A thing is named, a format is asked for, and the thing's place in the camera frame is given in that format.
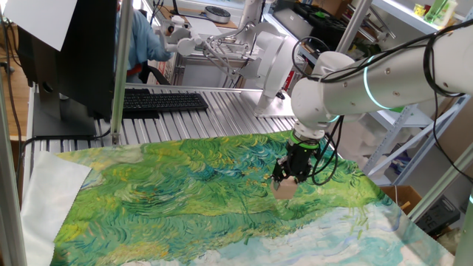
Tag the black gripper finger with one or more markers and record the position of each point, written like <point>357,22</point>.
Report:
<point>280,171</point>
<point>303,175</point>

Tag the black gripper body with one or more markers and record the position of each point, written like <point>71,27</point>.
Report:
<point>301,157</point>

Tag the small wooden cube block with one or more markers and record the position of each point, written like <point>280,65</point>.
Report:
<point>284,190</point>

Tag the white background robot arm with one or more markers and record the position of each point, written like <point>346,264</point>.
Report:
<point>277,63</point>

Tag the silver robot mounting plate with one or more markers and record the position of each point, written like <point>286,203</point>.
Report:
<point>273,109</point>

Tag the brown cardboard box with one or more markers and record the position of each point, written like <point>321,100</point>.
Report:
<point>401,196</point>

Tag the painted landscape print cloth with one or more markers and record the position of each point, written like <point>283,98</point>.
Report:
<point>166,192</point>

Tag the silver aluminium case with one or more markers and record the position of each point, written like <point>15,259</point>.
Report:
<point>203,74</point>

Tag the black bag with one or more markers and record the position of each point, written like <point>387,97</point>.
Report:
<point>329,27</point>

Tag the grey metal box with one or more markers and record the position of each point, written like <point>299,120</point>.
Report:
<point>292,24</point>

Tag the black computer keyboard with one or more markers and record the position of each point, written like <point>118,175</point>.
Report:
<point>162,101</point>

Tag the black plastic crate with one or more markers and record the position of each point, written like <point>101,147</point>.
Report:
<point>436,218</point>

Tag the white red printed carton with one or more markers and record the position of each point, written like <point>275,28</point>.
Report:
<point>166,68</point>

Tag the black office chair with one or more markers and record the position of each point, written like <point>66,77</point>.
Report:
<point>155,75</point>

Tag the beige fabric bag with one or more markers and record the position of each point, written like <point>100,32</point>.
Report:
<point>447,240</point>

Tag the round black device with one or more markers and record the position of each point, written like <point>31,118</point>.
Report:
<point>218,14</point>

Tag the white metal shelf rack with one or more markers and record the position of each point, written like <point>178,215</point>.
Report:
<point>406,16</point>

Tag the person in blue shirt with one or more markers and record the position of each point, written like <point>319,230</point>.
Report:
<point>144,40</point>

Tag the wooden desk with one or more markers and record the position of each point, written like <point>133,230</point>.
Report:
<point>166,11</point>

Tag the green transparent container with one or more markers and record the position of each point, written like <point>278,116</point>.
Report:
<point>436,11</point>

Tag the black computer monitor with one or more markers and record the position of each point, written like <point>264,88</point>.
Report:
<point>85,55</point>

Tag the white paper sheet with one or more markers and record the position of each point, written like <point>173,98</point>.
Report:
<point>40,18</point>

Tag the aluminium frame post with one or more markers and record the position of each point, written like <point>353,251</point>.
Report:
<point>439,184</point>
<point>9,207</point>
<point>354,26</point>
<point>120,74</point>

